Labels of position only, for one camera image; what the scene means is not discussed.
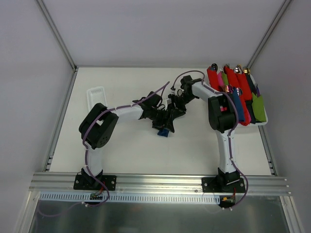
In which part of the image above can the blue paper napkin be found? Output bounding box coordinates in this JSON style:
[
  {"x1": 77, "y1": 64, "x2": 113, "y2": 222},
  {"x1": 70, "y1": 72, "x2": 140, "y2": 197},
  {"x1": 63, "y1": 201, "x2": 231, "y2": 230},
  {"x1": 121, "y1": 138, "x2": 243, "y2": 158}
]
[{"x1": 157, "y1": 129, "x2": 170, "y2": 137}]

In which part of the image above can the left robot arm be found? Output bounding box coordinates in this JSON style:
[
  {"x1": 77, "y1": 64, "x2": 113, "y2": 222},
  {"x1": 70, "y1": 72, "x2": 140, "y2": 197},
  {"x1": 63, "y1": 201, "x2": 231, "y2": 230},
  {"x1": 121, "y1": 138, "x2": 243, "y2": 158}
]
[{"x1": 79, "y1": 91, "x2": 174, "y2": 189}]

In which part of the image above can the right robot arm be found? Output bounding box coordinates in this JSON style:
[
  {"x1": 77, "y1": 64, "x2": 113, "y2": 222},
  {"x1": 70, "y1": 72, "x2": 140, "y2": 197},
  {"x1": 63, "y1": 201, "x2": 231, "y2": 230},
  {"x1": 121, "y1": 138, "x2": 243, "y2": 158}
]
[{"x1": 167, "y1": 75, "x2": 240, "y2": 192}]

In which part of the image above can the pink napkin roll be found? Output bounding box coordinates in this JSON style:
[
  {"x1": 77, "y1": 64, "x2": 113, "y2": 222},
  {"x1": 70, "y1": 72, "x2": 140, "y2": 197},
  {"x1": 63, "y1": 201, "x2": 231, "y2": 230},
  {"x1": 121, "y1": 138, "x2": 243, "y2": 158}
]
[{"x1": 217, "y1": 72, "x2": 224, "y2": 90}]

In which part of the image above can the green napkin roll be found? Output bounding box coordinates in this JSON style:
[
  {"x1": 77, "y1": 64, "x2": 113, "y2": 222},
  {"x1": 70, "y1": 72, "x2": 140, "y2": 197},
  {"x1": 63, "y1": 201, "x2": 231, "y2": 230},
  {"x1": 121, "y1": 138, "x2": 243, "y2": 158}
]
[{"x1": 252, "y1": 93, "x2": 266, "y2": 122}]

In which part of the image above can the small white basket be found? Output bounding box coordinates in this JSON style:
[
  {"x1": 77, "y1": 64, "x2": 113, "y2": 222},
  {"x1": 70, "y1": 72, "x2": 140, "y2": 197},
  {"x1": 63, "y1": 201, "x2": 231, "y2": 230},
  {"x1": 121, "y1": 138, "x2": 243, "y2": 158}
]
[{"x1": 86, "y1": 86, "x2": 107, "y2": 111}]

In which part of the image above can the large white tray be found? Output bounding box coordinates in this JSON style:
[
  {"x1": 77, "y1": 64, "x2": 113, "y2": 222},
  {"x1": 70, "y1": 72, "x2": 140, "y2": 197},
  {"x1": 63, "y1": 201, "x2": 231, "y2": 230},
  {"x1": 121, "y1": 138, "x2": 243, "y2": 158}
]
[{"x1": 206, "y1": 67, "x2": 269, "y2": 127}]

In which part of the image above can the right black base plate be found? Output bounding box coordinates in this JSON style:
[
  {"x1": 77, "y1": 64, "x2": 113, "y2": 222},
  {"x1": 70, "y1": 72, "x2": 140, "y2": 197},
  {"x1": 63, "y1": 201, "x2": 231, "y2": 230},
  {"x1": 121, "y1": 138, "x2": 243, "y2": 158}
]
[{"x1": 201, "y1": 177, "x2": 246, "y2": 193}]

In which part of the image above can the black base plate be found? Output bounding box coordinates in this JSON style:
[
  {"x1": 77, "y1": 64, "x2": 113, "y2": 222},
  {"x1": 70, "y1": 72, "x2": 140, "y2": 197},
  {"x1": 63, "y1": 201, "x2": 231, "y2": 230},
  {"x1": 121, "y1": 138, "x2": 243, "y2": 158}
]
[
  {"x1": 201, "y1": 177, "x2": 246, "y2": 193},
  {"x1": 73, "y1": 173, "x2": 117, "y2": 191}
]

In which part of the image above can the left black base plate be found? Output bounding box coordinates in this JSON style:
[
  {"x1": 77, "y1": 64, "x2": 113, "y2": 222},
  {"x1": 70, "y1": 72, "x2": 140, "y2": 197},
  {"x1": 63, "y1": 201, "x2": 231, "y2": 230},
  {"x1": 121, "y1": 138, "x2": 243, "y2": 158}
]
[{"x1": 73, "y1": 173, "x2": 117, "y2": 191}]

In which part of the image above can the aluminium rail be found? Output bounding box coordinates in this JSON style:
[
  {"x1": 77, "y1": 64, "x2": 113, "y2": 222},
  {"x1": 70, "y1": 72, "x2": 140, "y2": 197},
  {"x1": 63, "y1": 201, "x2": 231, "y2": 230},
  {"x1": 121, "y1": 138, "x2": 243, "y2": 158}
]
[{"x1": 29, "y1": 172, "x2": 292, "y2": 196}]

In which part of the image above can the white cable duct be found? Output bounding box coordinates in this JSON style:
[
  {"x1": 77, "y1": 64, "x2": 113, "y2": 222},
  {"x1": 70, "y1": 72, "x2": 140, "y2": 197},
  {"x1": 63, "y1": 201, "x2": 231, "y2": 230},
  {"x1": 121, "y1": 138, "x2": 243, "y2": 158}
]
[{"x1": 39, "y1": 192, "x2": 220, "y2": 205}]

